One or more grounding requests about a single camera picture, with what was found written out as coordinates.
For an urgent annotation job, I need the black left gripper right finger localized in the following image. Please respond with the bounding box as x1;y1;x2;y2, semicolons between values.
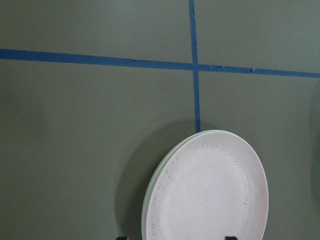
224;236;238;240

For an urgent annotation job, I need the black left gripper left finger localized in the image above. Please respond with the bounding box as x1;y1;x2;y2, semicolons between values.
117;236;128;240

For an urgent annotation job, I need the pink plate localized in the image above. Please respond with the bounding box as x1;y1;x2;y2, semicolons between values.
141;130;269;240

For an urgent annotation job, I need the cream plate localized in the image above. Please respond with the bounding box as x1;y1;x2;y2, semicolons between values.
141;130;242;240

